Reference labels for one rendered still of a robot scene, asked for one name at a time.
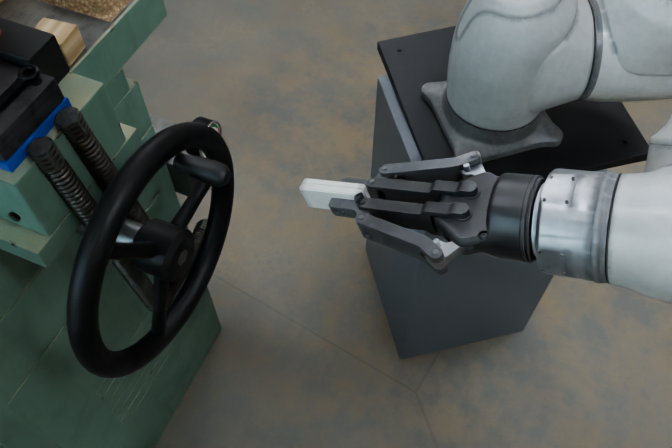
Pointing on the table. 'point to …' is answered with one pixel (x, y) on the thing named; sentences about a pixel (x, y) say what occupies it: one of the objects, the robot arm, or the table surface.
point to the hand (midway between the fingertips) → (335, 195)
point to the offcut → (69, 38)
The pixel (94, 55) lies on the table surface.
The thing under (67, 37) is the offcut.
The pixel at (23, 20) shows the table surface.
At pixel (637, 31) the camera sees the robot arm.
